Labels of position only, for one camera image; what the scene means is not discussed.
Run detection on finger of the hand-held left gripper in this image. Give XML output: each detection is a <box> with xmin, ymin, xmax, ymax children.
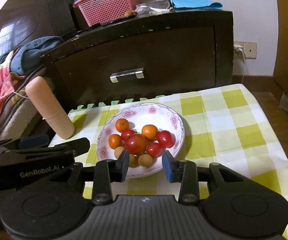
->
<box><xmin>0</xmin><ymin>134</ymin><xmax>50</xmax><ymax>158</ymax></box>
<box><xmin>48</xmin><ymin>137</ymin><xmax>90</xmax><ymax>157</ymax></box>

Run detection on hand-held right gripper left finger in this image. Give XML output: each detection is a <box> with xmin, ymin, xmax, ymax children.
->
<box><xmin>48</xmin><ymin>149</ymin><xmax>131</xmax><ymax>205</ymax></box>

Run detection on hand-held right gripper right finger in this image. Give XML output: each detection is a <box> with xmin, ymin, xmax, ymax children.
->
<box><xmin>162</xmin><ymin>150</ymin><xmax>245</xmax><ymax>203</ymax></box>

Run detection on oblong red cherry tomato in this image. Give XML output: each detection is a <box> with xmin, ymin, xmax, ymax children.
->
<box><xmin>146</xmin><ymin>142</ymin><xmax>164</xmax><ymax>158</ymax></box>

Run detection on large red tomato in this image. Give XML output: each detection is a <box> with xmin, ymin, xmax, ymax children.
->
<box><xmin>124</xmin><ymin>133</ymin><xmax>147</xmax><ymax>155</ymax></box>

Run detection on small tangerine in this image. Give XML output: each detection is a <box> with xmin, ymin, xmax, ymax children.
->
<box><xmin>115</xmin><ymin>118</ymin><xmax>129</xmax><ymax>133</ymax></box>
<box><xmin>108</xmin><ymin>134</ymin><xmax>122</xmax><ymax>149</ymax></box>

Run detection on medium red tomato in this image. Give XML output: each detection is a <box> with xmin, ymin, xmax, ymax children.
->
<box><xmin>156</xmin><ymin>130</ymin><xmax>174</xmax><ymax>148</ymax></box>

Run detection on round red cherry tomato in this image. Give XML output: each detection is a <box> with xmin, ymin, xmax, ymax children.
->
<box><xmin>121</xmin><ymin>129</ymin><xmax>137</xmax><ymax>141</ymax></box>

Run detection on orange tomato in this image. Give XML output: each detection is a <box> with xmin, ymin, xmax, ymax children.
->
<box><xmin>142</xmin><ymin>124</ymin><xmax>159</xmax><ymax>141</ymax></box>

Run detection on white floral plate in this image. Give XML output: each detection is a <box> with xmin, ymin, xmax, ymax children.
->
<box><xmin>96</xmin><ymin>102</ymin><xmax>185</xmax><ymax>179</ymax></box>

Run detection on pink ribbed cylinder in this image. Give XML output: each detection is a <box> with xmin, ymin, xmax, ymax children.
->
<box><xmin>25</xmin><ymin>77</ymin><xmax>75</xmax><ymax>140</ymax></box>

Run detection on brown quilted bed pad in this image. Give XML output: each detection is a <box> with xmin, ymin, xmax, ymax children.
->
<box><xmin>0</xmin><ymin>70</ymin><xmax>47</xmax><ymax>120</ymax></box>

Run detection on green foam mat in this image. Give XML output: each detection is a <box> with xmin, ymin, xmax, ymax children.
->
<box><xmin>68</xmin><ymin>94</ymin><xmax>179</xmax><ymax>115</ymax></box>

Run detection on yellow checkered tablecloth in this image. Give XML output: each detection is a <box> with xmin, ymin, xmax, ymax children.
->
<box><xmin>48</xmin><ymin>83</ymin><xmax>288</xmax><ymax>238</ymax></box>

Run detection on blue cloth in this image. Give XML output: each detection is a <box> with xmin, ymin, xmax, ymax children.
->
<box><xmin>0</xmin><ymin>36</ymin><xmax>64</xmax><ymax>77</ymax></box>

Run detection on dark wooden cabinet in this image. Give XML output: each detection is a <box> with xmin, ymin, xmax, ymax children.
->
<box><xmin>40</xmin><ymin>10</ymin><xmax>234</xmax><ymax>110</ymax></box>

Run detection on glossy dark headboard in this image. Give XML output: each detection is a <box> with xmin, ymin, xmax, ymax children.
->
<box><xmin>0</xmin><ymin>0</ymin><xmax>78</xmax><ymax>65</ymax></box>

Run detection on pink plastic basket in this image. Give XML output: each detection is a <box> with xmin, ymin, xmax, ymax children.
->
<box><xmin>73</xmin><ymin>0</ymin><xmax>139</xmax><ymax>27</ymax></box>

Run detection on crumpled clear plastic wrapper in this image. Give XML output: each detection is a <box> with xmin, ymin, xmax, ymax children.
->
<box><xmin>134</xmin><ymin>0</ymin><xmax>174</xmax><ymax>14</ymax></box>

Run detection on blue paper sheet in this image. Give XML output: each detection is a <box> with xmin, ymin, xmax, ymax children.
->
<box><xmin>169</xmin><ymin>0</ymin><xmax>223</xmax><ymax>11</ymax></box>

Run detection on thin white cord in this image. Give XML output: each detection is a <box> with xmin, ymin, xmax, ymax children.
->
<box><xmin>10</xmin><ymin>91</ymin><xmax>30</xmax><ymax>99</ymax></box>

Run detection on metal drawer handle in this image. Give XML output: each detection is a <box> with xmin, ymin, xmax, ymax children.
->
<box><xmin>110</xmin><ymin>67</ymin><xmax>145</xmax><ymax>83</ymax></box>

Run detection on white charger cable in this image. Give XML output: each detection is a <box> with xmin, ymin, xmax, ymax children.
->
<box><xmin>241</xmin><ymin>51</ymin><xmax>247</xmax><ymax>84</ymax></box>

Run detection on beige wall outlet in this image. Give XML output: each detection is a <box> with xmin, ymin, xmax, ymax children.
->
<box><xmin>234</xmin><ymin>41</ymin><xmax>257</xmax><ymax>60</ymax></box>

